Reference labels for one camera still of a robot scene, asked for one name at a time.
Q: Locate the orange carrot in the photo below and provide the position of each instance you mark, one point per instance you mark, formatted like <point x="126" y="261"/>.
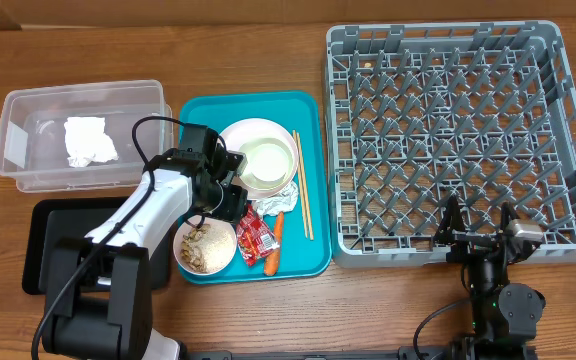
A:
<point x="272" y="261"/>

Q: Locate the red snack wrapper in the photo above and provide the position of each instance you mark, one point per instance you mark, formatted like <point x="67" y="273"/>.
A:
<point x="254" y="238"/>

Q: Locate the white napkin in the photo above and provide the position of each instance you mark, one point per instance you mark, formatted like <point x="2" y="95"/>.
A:
<point x="86" y="142"/>

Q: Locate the cream shallow bowl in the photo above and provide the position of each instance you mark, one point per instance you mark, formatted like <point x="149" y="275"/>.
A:
<point x="247" y="180"/>

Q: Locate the teal plastic tray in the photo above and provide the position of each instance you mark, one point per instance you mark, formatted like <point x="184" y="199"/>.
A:
<point x="295" y="111"/>

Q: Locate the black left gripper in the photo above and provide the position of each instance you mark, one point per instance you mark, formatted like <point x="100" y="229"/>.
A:
<point x="233" y="206"/>

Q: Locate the pink round plate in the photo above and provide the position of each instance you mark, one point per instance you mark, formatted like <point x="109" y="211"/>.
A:
<point x="246" y="130"/>

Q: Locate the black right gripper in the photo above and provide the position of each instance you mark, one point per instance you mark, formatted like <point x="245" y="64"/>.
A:
<point x="466" y="245"/>

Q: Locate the black waste tray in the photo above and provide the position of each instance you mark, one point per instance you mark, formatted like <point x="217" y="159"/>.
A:
<point x="54" y="219"/>

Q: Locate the rice and peanut leftovers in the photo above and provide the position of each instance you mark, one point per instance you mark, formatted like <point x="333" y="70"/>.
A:
<point x="203" y="247"/>

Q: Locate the cream plastic cup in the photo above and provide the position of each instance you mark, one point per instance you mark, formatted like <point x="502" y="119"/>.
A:
<point x="268" y="163"/>

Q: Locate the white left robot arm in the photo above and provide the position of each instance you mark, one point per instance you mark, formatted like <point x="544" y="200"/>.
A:
<point x="99" y="299"/>

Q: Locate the clear plastic waste bin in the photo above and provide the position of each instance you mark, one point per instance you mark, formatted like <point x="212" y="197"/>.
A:
<point x="32" y="146"/>

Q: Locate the pink food bowl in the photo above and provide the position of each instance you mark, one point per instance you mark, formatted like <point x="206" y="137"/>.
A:
<point x="208" y="250"/>

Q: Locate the grey dishwasher rack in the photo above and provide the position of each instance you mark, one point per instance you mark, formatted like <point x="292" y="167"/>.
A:
<point x="420" y="113"/>

